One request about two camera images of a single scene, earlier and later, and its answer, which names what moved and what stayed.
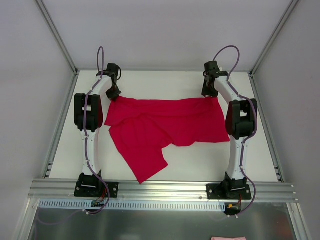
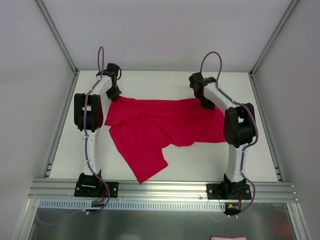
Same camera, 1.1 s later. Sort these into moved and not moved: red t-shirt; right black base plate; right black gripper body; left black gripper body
Moved: right black gripper body
Not moved: left black gripper body; red t-shirt; right black base plate
